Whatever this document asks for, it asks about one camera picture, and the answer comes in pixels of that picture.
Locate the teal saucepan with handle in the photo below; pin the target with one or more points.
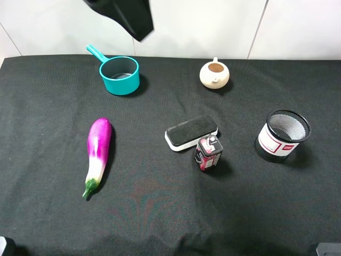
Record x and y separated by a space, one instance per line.
120 74

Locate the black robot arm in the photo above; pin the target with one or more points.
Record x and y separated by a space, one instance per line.
133 15

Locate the black tablecloth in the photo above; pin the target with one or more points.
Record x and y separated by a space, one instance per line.
152 200

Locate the small red patterned tin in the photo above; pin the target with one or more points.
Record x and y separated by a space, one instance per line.
208 152

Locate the purple toy eggplant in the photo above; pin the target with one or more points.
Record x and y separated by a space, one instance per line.
98 144

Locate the black and white board eraser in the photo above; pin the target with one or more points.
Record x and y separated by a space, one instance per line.
187 134

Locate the black mesh pen holder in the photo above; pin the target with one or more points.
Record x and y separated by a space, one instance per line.
283 131

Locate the cream ceramic teapot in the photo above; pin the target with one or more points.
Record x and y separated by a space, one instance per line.
214 74

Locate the grey object bottom right corner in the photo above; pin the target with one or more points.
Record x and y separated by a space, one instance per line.
328 249

